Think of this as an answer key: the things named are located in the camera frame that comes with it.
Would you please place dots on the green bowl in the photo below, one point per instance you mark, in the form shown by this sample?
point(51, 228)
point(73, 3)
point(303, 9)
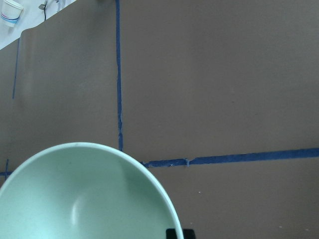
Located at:
point(85, 191)

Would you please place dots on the paper cup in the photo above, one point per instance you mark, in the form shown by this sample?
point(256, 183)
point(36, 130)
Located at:
point(11, 12)

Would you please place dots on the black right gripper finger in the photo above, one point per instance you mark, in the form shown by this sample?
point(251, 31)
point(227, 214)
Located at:
point(187, 234)

